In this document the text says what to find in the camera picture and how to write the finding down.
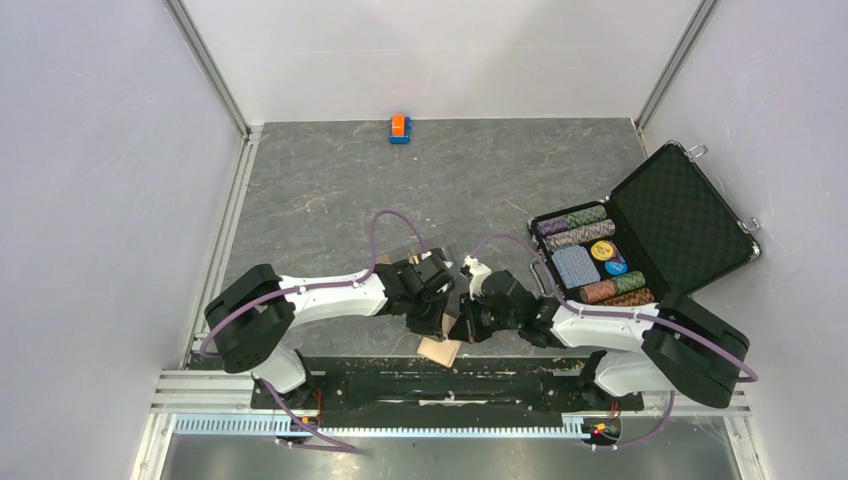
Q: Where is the blue patterned playing card deck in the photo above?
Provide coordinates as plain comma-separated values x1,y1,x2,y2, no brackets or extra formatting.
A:
552,245,601,289

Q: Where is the aluminium frame post right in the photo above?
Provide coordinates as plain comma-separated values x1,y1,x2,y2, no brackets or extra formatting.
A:
634,0,721,134

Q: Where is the beige leather card holder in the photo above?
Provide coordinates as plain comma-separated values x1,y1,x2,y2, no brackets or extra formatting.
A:
416,314,462,368

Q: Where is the purple poker chip stack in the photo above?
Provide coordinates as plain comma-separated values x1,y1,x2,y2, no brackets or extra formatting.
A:
543,219,616,250

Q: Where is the blue round chip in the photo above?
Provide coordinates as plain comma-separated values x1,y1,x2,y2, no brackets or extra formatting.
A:
604,258,629,276

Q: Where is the aluminium frame post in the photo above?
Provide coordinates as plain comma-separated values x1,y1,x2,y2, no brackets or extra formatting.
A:
634,0,721,134
164,0,251,138

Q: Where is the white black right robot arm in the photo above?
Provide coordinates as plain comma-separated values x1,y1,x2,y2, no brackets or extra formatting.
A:
449,271,755,409

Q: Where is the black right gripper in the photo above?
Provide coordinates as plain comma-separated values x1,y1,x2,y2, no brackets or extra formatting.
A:
448,289,520,344

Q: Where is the orange and blue toy car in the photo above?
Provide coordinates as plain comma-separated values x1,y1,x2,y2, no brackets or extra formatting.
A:
388,113,412,145

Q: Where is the white slotted cable duct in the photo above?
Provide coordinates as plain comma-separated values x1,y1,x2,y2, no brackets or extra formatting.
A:
173,413,615,440

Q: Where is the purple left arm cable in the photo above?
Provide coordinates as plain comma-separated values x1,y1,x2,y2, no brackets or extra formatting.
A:
198,209,429,455

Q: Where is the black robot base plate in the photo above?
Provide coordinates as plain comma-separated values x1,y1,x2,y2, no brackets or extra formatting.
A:
282,356,644,427

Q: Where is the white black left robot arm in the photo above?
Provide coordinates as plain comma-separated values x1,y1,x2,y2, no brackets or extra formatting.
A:
199,248,454,408

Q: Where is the black poker chip case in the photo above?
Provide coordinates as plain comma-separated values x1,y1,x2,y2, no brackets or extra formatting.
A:
527,141,762,300

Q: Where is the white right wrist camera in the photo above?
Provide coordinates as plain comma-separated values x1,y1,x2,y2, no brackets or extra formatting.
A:
460,255,492,300

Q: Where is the brown poker chip stack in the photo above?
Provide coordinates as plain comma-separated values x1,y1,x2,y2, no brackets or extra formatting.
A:
579,271,656,307

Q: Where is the aluminium frame post left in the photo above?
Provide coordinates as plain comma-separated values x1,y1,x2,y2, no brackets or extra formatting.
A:
164,0,251,138

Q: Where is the yellow dealer button chip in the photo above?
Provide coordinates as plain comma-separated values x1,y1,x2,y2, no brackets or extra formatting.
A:
589,240,618,262

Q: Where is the clear acrylic card box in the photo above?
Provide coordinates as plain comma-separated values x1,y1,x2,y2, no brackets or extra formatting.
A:
376,234,457,267

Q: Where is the green blue poker chip stack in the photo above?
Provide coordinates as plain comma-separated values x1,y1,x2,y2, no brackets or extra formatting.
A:
537,205,607,236

